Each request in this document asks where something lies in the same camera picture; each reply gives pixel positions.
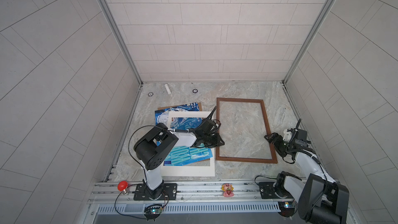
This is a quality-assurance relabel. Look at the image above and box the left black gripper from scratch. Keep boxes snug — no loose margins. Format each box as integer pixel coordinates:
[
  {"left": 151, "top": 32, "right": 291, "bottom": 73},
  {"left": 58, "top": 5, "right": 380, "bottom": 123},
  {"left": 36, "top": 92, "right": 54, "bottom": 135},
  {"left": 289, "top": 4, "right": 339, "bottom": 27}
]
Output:
[{"left": 200, "top": 133, "right": 226, "bottom": 149}]

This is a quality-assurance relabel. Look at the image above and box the brown wooden picture frame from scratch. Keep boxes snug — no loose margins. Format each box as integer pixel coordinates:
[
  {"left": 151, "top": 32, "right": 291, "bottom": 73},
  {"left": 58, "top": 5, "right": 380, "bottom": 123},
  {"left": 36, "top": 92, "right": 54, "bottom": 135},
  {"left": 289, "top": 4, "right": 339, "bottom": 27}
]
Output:
[{"left": 216, "top": 97, "right": 278, "bottom": 164}]

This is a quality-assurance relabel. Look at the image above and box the blue poster photo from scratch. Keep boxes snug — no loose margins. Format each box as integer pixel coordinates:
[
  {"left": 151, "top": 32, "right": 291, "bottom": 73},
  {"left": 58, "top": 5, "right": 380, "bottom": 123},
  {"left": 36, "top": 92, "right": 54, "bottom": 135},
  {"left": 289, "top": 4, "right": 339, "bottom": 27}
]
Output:
[{"left": 154, "top": 102, "right": 214, "bottom": 167}]

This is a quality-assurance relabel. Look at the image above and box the cream white mat board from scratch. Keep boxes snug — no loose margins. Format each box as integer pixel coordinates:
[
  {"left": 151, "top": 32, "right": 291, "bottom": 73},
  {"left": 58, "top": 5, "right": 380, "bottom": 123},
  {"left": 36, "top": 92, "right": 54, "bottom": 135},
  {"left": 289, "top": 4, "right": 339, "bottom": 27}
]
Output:
[{"left": 160, "top": 111, "right": 215, "bottom": 177}]

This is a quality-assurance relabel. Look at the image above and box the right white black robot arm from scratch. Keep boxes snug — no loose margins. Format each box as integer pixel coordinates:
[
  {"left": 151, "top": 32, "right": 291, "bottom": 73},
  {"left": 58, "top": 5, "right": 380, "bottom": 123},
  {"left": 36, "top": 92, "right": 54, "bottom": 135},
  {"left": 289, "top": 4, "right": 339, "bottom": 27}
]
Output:
[{"left": 264, "top": 127, "right": 349, "bottom": 224}]

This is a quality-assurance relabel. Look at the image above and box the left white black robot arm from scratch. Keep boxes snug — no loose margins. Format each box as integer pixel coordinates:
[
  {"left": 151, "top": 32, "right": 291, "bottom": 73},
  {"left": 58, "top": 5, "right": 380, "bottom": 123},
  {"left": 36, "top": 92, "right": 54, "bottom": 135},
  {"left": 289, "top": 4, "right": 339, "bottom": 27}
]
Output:
[{"left": 134, "top": 117, "right": 224, "bottom": 193}]

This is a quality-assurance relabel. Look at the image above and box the pink toy figure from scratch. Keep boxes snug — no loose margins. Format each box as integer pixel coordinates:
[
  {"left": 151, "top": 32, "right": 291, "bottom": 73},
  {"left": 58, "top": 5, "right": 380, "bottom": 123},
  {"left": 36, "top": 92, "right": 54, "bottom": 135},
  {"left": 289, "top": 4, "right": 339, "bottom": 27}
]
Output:
[{"left": 221, "top": 183, "right": 234, "bottom": 198}]

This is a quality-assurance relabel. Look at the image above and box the white cylinder tube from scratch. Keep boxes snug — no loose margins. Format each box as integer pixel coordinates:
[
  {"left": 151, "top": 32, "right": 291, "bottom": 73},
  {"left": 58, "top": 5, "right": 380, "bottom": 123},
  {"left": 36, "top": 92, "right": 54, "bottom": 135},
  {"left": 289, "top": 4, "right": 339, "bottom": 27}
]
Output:
[{"left": 164, "top": 84, "right": 172, "bottom": 94}]

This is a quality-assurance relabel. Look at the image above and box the right green circuit board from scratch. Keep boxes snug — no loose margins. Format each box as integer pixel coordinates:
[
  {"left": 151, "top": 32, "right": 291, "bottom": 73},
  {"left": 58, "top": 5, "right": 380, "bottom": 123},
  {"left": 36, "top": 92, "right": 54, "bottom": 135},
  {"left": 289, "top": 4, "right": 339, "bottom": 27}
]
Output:
[{"left": 278, "top": 202, "right": 296, "bottom": 218}]

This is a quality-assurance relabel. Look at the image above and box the green circuit board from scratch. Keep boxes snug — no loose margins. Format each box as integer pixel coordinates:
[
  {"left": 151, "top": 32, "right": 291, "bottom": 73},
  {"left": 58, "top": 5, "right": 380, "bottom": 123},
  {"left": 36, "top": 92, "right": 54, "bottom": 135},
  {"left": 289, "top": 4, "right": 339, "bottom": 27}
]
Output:
[
  {"left": 278, "top": 202, "right": 296, "bottom": 218},
  {"left": 144, "top": 204, "right": 164, "bottom": 220}
]

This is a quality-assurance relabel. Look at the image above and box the left green circuit board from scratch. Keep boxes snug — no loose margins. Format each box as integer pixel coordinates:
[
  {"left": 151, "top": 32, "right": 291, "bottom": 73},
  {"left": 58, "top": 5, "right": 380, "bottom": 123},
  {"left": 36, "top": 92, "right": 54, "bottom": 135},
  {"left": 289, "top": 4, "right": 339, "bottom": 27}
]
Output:
[{"left": 144, "top": 204, "right": 164, "bottom": 220}]

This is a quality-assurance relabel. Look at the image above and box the red emergency stop button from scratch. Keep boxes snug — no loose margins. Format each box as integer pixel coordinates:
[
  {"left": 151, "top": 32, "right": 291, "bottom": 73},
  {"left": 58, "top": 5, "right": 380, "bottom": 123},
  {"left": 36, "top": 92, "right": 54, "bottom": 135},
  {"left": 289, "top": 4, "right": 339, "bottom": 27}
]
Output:
[{"left": 117, "top": 180, "right": 129, "bottom": 195}]

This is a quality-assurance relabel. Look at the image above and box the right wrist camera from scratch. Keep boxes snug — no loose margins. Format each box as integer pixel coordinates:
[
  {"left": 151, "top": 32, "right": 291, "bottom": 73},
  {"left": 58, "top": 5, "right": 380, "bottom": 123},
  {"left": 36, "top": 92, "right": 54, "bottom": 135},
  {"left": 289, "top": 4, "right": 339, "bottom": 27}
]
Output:
[{"left": 283, "top": 129, "right": 293, "bottom": 143}]

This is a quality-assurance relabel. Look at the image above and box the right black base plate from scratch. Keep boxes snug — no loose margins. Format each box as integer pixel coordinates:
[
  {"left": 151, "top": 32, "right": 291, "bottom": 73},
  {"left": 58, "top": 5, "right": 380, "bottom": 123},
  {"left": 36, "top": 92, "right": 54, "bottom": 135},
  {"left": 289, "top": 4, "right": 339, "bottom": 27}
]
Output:
[{"left": 258, "top": 182, "right": 293, "bottom": 199}]

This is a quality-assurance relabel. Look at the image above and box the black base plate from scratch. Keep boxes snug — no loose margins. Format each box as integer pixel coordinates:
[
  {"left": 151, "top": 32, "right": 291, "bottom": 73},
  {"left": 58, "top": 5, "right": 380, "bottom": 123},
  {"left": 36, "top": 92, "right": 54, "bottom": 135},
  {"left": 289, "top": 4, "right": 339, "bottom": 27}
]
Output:
[
  {"left": 258, "top": 182, "right": 293, "bottom": 199},
  {"left": 133, "top": 183, "right": 177, "bottom": 201}
]

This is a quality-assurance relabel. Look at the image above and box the aluminium front rail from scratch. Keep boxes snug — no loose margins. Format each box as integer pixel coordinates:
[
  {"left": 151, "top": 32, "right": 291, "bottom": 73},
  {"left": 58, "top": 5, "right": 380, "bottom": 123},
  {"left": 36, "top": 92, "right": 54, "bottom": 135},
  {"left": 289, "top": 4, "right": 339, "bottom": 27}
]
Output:
[{"left": 88, "top": 180, "right": 294, "bottom": 207}]

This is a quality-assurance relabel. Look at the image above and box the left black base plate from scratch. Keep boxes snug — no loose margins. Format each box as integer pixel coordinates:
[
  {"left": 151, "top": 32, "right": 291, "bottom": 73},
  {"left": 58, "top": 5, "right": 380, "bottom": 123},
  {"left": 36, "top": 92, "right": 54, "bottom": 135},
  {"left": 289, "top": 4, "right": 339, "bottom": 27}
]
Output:
[{"left": 133, "top": 183, "right": 177, "bottom": 201}]

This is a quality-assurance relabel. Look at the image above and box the white vented cable duct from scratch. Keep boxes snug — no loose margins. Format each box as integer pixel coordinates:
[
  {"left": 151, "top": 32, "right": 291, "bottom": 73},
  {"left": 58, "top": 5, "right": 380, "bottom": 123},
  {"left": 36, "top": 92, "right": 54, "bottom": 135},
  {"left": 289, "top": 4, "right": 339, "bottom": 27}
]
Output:
[{"left": 97, "top": 202, "right": 281, "bottom": 215}]

